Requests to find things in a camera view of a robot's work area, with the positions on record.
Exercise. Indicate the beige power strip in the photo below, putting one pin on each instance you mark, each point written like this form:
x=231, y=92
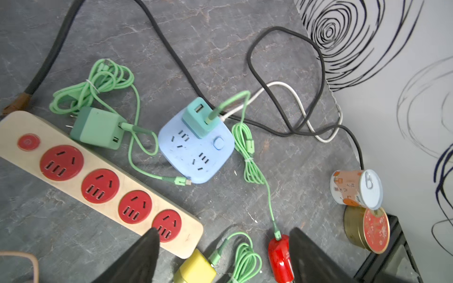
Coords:
x=42, y=150

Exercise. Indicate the dark teal USB charger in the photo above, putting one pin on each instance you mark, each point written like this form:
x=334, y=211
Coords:
x=196, y=117

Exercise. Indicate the red round tin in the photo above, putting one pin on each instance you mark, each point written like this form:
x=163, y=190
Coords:
x=366, y=228

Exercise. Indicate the green USB charger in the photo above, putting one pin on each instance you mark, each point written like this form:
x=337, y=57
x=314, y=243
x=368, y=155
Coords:
x=98, y=127

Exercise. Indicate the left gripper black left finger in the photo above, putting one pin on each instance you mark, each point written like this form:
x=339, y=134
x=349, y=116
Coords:
x=137, y=264

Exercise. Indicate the white lidded container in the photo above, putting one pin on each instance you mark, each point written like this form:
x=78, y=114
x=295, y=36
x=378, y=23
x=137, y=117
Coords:
x=357, y=188

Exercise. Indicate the yellow USB charger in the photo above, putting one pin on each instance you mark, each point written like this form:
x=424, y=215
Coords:
x=195, y=269

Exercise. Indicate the blue power strip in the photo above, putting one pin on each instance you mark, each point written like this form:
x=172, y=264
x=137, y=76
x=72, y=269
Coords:
x=196, y=159

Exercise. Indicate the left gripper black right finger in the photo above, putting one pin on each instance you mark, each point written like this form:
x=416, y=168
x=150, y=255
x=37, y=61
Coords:
x=311, y=264

